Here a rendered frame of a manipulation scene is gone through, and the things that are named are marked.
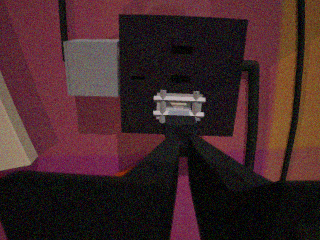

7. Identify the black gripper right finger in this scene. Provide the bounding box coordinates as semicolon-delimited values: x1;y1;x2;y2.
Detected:
187;135;320;240

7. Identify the beige flat rectangular slab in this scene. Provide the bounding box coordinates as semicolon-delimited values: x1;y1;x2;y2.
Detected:
0;71;38;171

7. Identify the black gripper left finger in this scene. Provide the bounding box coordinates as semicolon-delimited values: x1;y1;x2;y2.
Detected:
0;135;180;240

